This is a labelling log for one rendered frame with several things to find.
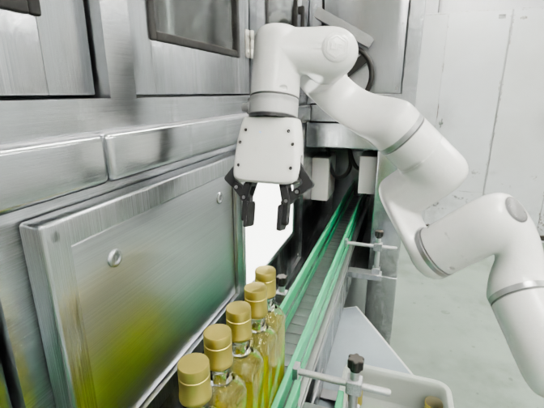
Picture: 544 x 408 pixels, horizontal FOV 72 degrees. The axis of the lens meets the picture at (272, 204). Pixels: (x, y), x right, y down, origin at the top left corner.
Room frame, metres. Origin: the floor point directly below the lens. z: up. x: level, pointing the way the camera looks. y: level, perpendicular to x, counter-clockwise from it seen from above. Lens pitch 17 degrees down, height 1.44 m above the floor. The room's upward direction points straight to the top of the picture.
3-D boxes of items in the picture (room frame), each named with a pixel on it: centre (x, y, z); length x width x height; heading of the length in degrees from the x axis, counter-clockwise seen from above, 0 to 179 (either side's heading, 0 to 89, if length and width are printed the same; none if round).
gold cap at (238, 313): (0.44, 0.05, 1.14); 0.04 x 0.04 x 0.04
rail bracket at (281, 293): (0.83, 0.00, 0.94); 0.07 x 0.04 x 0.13; 71
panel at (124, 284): (0.76, 0.08, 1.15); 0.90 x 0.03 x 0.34; 161
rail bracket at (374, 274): (1.15, -0.32, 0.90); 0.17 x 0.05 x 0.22; 71
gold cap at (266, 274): (0.56, 0.01, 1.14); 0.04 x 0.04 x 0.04
